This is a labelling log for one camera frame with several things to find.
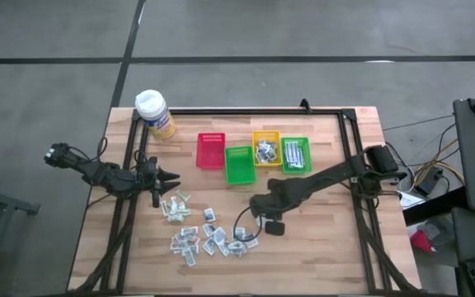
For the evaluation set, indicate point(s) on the black cart bar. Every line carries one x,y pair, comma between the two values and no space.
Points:
431,206

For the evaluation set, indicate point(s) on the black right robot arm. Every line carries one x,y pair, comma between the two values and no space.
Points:
328,171

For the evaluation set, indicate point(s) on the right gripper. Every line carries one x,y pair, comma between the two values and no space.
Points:
270,200

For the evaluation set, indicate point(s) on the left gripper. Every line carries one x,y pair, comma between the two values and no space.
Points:
150,179

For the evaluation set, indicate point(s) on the silver mounting bracket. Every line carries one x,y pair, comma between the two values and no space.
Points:
355,178

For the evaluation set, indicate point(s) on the red white packet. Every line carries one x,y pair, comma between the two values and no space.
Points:
180,238
193,249
194,240
189,231
189,259
176,247

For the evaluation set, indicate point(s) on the green plastic basket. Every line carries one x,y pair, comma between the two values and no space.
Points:
307,144
240,171

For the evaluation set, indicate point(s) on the yellow plastic basket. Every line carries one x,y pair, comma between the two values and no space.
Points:
258,135

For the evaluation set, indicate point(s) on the black frame bracket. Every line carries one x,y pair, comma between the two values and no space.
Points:
304,105

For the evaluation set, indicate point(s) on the white paper sheet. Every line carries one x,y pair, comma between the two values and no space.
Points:
410,200

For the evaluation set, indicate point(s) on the black power supply box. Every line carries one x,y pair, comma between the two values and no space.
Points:
427,183

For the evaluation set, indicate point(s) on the blue striped bandage packet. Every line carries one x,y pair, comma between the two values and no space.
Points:
301,166
293,152

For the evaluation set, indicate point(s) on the Lysol wipes canister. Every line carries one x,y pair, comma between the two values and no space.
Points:
155,113

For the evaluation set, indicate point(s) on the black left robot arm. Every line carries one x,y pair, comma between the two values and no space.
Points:
105,175

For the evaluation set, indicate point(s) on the red cloth object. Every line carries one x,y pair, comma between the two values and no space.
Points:
421,241

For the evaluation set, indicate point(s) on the red plastic basket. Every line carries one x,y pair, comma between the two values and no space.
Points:
210,158

